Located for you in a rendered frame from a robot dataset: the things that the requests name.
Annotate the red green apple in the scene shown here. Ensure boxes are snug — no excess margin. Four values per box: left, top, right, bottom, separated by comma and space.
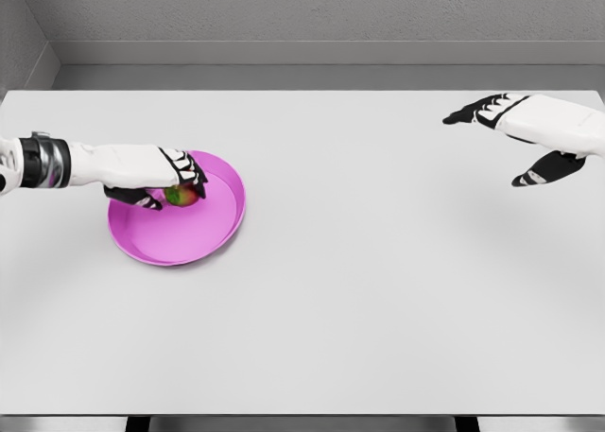
163, 182, 200, 208

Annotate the pink round plate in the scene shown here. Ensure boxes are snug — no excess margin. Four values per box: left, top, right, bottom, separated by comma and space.
107, 149, 247, 267

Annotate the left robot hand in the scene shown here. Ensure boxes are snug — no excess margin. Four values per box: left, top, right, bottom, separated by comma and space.
96, 144, 210, 212

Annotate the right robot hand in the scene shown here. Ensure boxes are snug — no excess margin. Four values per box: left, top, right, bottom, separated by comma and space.
441, 93, 605, 189

